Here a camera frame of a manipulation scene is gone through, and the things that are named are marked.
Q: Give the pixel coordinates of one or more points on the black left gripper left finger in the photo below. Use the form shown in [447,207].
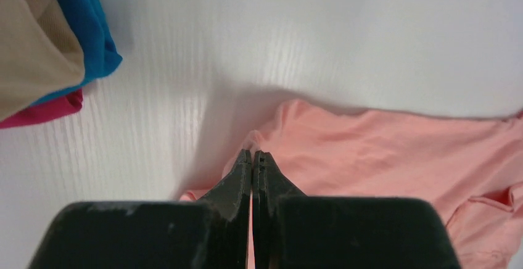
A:
[211,232]

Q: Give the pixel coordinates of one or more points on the salmon pink t shirt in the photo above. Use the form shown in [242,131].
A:
[469,170]

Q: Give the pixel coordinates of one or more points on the folded magenta t shirt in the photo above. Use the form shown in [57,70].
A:
[47,111]

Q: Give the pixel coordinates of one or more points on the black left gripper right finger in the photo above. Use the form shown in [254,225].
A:
[293,230]

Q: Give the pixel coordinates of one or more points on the folded blue t shirt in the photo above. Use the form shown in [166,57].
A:
[87,20]

